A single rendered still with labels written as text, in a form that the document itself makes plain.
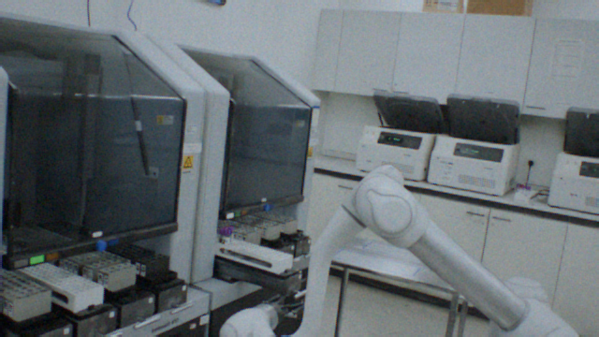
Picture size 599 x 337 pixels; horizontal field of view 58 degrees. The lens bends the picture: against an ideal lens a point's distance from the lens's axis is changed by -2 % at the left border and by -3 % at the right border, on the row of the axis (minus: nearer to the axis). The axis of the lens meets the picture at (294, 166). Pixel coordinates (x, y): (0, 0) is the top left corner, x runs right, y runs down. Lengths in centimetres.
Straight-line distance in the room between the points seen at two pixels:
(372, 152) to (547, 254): 145
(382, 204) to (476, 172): 276
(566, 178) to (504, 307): 250
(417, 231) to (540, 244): 269
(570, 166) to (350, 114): 200
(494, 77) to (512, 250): 128
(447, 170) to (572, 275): 109
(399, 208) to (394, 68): 327
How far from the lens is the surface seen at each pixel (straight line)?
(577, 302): 416
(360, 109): 503
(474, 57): 440
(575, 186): 402
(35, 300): 158
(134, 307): 172
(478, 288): 155
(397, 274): 218
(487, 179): 408
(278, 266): 200
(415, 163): 419
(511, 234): 409
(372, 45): 466
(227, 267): 211
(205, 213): 201
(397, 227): 137
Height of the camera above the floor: 147
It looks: 8 degrees down
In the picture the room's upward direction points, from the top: 7 degrees clockwise
